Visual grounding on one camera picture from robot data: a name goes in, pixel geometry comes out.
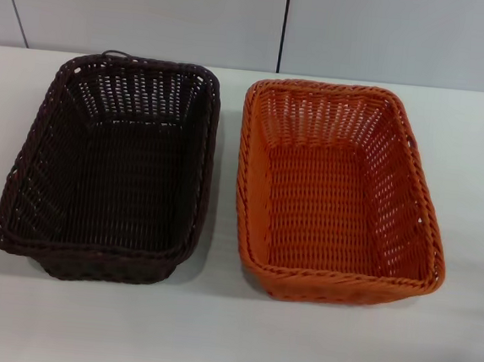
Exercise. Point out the orange woven plastic basket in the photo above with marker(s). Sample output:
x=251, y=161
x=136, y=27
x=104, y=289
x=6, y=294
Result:
x=329, y=205

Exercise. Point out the dark brown woven basket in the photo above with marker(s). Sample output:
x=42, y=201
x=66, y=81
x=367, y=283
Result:
x=110, y=186

